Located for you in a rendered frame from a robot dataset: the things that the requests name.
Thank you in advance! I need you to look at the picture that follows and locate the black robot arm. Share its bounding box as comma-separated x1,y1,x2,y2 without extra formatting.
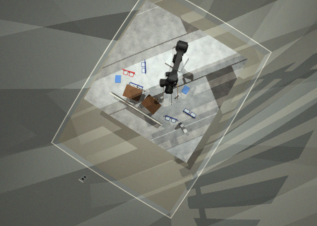
159,40,189,94

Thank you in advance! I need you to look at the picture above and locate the blue flat panel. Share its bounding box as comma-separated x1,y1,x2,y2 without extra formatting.
115,75,121,83
182,85,190,94

